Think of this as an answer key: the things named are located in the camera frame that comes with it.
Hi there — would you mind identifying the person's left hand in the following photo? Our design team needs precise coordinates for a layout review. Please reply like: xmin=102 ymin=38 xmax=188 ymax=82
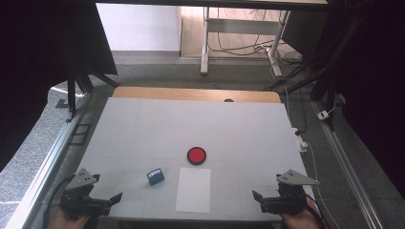
xmin=47 ymin=207 xmax=92 ymax=229

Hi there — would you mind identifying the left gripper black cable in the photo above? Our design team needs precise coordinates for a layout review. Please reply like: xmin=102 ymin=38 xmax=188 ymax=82
xmin=42 ymin=175 xmax=76 ymax=229

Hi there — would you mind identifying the white power strip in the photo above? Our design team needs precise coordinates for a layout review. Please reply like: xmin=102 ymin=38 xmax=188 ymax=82
xmin=290 ymin=127 xmax=309 ymax=154

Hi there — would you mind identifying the person's right hand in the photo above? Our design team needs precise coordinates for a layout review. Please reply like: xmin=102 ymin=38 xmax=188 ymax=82
xmin=280 ymin=198 xmax=320 ymax=229

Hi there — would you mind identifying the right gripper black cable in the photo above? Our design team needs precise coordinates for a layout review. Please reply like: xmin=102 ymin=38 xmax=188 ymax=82
xmin=305 ymin=194 xmax=327 ymax=229

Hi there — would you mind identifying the white paper sheet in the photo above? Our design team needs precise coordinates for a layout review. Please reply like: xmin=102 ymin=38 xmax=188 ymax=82
xmin=175 ymin=167 xmax=212 ymax=215

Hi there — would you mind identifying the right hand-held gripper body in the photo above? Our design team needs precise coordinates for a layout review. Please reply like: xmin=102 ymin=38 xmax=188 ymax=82
xmin=260 ymin=169 xmax=320 ymax=216

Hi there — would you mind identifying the aluminium floor rail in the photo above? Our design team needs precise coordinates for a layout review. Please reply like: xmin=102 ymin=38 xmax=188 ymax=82
xmin=311 ymin=100 xmax=388 ymax=229
xmin=4 ymin=94 xmax=94 ymax=229

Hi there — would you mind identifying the black metal stand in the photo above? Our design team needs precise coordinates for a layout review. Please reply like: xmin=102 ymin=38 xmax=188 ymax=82
xmin=264 ymin=12 xmax=367 ymax=132
xmin=55 ymin=51 xmax=120 ymax=123

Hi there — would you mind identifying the black curtain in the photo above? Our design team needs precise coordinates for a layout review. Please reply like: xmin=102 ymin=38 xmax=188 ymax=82
xmin=281 ymin=0 xmax=405 ymax=199
xmin=0 ymin=0 xmax=118 ymax=173

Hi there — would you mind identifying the round red ink pad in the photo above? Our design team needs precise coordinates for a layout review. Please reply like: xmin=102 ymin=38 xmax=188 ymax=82
xmin=186 ymin=146 xmax=207 ymax=166

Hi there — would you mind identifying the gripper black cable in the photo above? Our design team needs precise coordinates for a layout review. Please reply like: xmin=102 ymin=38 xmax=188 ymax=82
xmin=305 ymin=194 xmax=327 ymax=229
xmin=42 ymin=175 xmax=76 ymax=229

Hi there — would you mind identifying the blue stamp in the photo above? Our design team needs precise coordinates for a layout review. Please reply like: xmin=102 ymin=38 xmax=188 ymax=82
xmin=146 ymin=167 xmax=166 ymax=187

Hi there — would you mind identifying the white metal desk frame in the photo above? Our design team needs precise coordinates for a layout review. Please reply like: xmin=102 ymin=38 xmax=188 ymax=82
xmin=200 ymin=6 xmax=291 ymax=78

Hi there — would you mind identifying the wooden table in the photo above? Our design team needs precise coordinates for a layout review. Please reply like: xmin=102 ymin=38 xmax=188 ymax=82
xmin=112 ymin=86 xmax=282 ymax=104

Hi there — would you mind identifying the thin white cable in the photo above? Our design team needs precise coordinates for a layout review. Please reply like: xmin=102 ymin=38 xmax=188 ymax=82
xmin=306 ymin=142 xmax=342 ymax=229

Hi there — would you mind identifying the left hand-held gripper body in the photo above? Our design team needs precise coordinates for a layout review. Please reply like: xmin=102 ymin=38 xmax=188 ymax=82
xmin=60 ymin=168 xmax=113 ymax=221

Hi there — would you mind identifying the large white board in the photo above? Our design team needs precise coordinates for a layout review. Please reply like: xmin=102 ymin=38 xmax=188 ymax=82
xmin=56 ymin=96 xmax=317 ymax=222

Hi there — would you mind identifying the bundle of black floor cables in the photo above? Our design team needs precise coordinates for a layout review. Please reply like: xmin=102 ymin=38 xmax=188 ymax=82
xmin=207 ymin=8 xmax=304 ymax=80

